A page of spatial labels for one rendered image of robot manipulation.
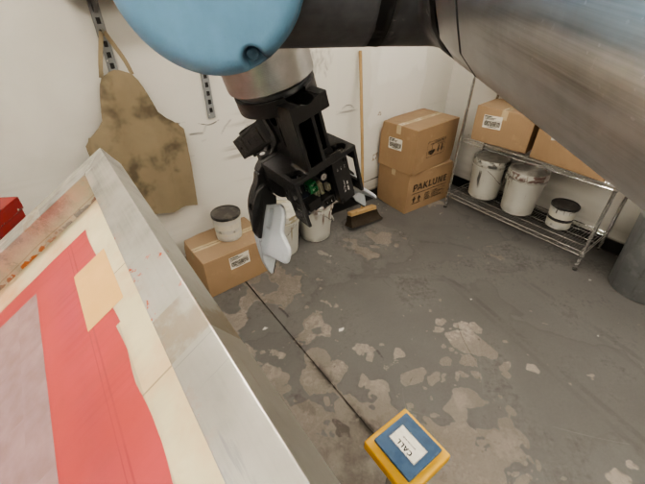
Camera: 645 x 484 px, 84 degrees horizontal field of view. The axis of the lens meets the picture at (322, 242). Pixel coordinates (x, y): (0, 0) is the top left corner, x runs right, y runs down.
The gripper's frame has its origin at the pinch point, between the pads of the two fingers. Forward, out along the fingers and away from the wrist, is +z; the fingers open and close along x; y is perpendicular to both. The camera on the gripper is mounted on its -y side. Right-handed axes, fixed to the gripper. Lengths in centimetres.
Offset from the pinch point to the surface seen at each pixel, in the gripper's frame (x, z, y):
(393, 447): -4, 53, 11
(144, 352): -21.6, -6.5, 5.8
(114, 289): -22.0, -6.4, -4.8
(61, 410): -30.3, -4.2, 3.2
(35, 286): -31.6, -3.8, -18.7
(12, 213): -57, 27, -130
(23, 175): -59, 38, -200
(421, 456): -1, 54, 15
